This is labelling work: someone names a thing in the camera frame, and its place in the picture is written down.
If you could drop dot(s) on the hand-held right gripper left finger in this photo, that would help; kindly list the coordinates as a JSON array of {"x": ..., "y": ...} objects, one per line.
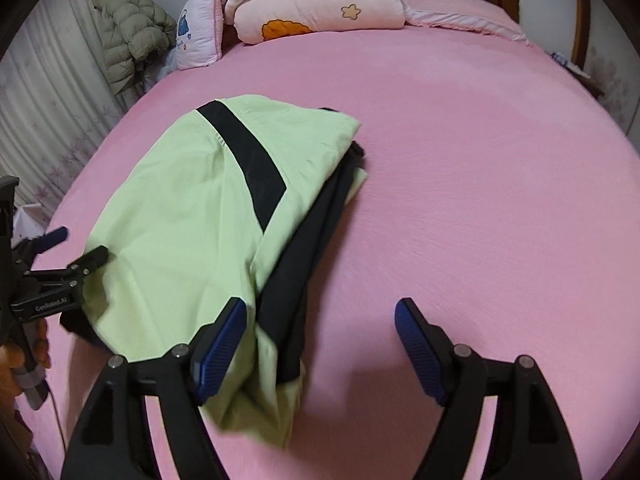
[{"x": 220, "y": 350}]

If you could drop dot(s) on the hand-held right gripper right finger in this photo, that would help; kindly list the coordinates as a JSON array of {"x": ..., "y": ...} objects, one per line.
[{"x": 417, "y": 350}]

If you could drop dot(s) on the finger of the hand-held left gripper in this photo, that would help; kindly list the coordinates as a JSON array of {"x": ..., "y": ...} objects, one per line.
[
  {"x": 92, "y": 258},
  {"x": 52, "y": 235}
]

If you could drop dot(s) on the green and black hooded jacket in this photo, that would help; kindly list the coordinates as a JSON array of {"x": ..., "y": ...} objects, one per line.
[{"x": 190, "y": 200}]

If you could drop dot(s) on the person's left hand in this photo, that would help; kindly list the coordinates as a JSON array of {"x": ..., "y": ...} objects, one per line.
[{"x": 41, "y": 342}]

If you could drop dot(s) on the white cardboard box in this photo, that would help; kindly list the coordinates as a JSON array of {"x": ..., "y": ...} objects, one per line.
[{"x": 30, "y": 220}]

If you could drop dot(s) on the white curtain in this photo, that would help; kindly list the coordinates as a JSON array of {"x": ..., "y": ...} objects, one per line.
[{"x": 40, "y": 110}]

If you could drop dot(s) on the light patterned cloth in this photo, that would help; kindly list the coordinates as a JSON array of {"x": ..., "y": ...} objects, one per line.
[{"x": 157, "y": 67}]

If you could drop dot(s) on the bed with pink sheet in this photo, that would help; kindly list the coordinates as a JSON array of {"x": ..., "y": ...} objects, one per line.
[{"x": 475, "y": 160}]

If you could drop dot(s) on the beige puffer jacket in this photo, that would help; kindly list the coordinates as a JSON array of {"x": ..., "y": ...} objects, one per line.
[{"x": 130, "y": 30}]

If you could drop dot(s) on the white cushion with blue cartoon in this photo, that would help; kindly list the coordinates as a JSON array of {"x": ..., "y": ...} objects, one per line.
[{"x": 197, "y": 30}]

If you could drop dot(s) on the wooden nightstand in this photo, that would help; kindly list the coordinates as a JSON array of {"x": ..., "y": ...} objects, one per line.
[{"x": 590, "y": 85}]

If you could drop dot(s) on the white paper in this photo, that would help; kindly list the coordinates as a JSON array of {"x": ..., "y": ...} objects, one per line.
[{"x": 567, "y": 64}]

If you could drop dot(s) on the pink folded blanket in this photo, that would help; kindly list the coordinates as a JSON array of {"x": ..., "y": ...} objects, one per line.
[{"x": 320, "y": 5}]

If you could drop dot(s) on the pink pillow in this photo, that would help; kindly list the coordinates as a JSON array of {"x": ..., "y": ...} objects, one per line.
[{"x": 450, "y": 10}]

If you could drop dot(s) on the floral wardrobe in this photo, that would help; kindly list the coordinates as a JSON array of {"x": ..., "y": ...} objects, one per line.
[{"x": 615, "y": 60}]

